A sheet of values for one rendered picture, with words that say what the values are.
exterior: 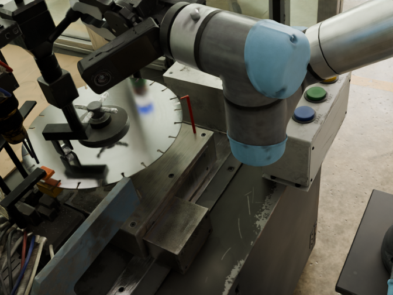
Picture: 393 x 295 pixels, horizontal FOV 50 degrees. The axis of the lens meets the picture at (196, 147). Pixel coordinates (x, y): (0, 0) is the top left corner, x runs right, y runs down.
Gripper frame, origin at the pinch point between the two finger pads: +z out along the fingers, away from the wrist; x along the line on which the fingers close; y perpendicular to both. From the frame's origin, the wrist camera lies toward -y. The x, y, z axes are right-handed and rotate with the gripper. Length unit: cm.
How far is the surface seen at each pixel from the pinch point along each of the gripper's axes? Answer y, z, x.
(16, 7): -5.7, 3.2, 5.2
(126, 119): -2.9, 3.9, -26.0
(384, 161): 74, -18, -147
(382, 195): 16, -40, -53
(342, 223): 35, -18, -136
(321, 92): 27, -22, -40
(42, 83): -10.1, 4.4, -6.8
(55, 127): -13.2, 7.8, -17.4
